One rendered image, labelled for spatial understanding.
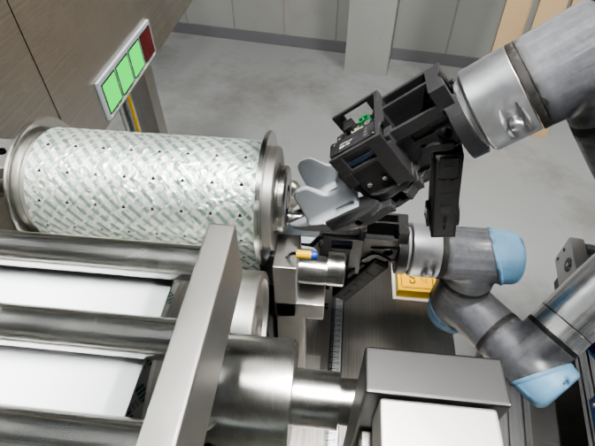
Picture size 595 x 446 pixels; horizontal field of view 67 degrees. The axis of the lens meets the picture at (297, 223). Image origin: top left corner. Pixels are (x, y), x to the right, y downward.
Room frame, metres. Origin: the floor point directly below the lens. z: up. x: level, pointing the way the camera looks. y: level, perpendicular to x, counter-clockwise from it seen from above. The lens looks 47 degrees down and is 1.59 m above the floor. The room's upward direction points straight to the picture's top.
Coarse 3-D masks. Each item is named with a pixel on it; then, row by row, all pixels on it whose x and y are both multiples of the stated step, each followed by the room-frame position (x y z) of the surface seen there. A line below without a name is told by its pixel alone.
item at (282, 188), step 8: (280, 168) 0.37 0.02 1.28; (288, 168) 0.37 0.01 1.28; (280, 176) 0.35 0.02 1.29; (288, 176) 0.36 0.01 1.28; (280, 184) 0.34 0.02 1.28; (288, 184) 0.36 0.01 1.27; (280, 192) 0.34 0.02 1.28; (288, 192) 0.36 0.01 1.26; (280, 200) 0.33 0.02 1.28; (288, 200) 0.36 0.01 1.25; (280, 208) 0.32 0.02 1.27; (288, 208) 0.36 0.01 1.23; (280, 216) 0.32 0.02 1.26; (280, 224) 0.32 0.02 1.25; (280, 232) 0.32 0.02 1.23
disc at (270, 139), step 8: (264, 136) 0.37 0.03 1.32; (272, 136) 0.39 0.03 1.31; (264, 144) 0.36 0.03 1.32; (272, 144) 0.39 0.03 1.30; (264, 152) 0.35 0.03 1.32; (264, 160) 0.34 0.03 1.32; (264, 168) 0.34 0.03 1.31; (256, 176) 0.32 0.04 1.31; (256, 184) 0.32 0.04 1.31; (256, 192) 0.31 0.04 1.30; (256, 200) 0.30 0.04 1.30; (256, 208) 0.30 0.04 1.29; (256, 216) 0.29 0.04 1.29; (256, 224) 0.29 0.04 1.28; (256, 232) 0.29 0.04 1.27; (256, 240) 0.29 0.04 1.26; (256, 248) 0.29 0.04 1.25; (256, 256) 0.29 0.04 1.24; (264, 256) 0.31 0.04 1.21; (264, 264) 0.30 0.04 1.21
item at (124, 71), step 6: (126, 60) 0.77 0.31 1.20; (120, 66) 0.74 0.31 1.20; (126, 66) 0.76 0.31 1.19; (120, 72) 0.74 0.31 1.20; (126, 72) 0.75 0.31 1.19; (120, 78) 0.73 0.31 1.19; (126, 78) 0.75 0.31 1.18; (132, 78) 0.77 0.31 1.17; (126, 84) 0.74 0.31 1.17; (126, 90) 0.73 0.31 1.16
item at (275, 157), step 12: (276, 156) 0.36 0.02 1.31; (24, 168) 0.35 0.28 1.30; (276, 168) 0.36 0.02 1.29; (264, 180) 0.33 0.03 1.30; (264, 192) 0.32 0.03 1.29; (24, 204) 0.33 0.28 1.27; (264, 204) 0.31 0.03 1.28; (264, 216) 0.31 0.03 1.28; (264, 228) 0.30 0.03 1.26; (264, 240) 0.30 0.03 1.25; (276, 240) 0.34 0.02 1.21
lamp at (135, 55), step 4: (136, 44) 0.82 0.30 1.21; (132, 48) 0.80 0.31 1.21; (136, 48) 0.82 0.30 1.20; (140, 48) 0.83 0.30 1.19; (128, 52) 0.78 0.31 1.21; (132, 52) 0.80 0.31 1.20; (136, 52) 0.81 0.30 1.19; (140, 52) 0.83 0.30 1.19; (132, 56) 0.79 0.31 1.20; (136, 56) 0.81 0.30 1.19; (140, 56) 0.82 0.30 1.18; (132, 60) 0.79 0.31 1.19; (136, 60) 0.81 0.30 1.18; (140, 60) 0.82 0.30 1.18; (132, 64) 0.78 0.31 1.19; (136, 64) 0.80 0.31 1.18; (140, 64) 0.82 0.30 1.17; (136, 68) 0.80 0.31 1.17; (140, 68) 0.81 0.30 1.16; (136, 72) 0.79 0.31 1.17
